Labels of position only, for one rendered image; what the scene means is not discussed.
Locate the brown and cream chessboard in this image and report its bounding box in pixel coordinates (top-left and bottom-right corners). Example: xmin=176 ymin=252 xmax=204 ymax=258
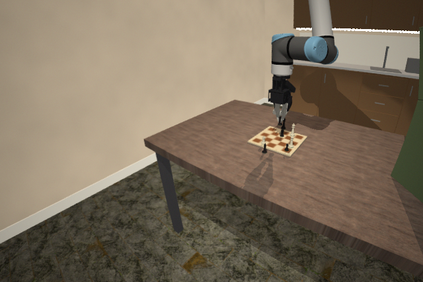
xmin=248 ymin=126 xmax=307 ymax=157

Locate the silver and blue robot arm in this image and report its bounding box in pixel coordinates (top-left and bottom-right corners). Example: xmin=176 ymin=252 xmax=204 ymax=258
xmin=271 ymin=0 xmax=338 ymax=77

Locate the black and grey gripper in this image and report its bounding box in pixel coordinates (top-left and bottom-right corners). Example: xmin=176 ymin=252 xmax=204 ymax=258
xmin=268 ymin=75 xmax=292 ymax=123

